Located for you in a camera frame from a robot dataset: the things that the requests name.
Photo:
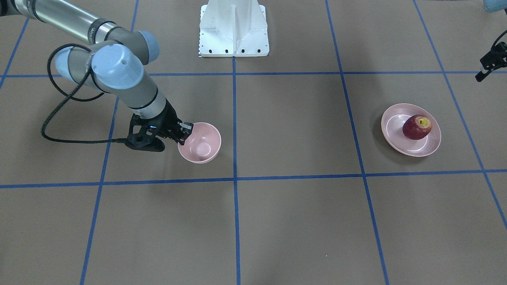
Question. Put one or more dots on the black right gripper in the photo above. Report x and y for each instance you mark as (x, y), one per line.
(169, 120)

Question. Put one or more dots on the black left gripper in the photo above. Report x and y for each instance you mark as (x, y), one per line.
(490, 60)

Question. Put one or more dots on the pink bowl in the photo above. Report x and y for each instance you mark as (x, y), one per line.
(202, 145)

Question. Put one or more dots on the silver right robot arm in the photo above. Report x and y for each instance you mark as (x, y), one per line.
(112, 62)

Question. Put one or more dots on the red apple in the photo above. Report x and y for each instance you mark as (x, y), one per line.
(417, 127)

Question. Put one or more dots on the pink plate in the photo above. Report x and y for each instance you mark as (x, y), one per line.
(392, 122)

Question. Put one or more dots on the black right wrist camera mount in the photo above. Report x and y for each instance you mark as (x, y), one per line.
(143, 133)

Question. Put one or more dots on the white camera mast base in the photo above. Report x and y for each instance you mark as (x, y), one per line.
(233, 28)

